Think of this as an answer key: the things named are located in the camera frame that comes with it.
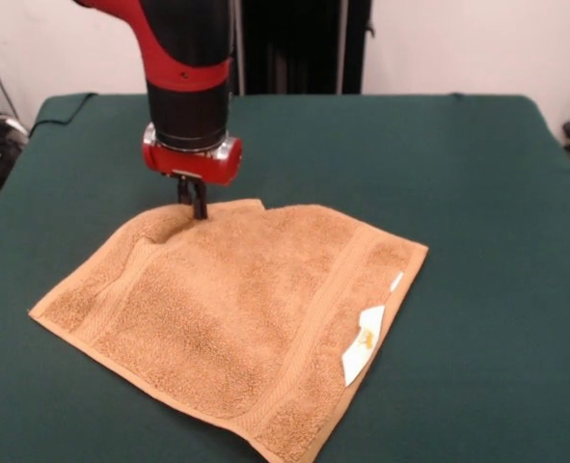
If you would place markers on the dark green table cloth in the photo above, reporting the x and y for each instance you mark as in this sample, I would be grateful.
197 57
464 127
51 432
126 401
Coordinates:
482 289

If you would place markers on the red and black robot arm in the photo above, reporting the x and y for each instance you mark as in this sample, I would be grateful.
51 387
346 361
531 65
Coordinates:
188 62

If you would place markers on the orange terry towel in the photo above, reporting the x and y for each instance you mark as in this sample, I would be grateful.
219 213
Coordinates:
226 313

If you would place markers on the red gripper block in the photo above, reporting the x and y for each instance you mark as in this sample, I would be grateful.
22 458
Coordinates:
198 166

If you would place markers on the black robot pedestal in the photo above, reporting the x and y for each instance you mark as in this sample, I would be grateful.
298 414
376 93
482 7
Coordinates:
304 48

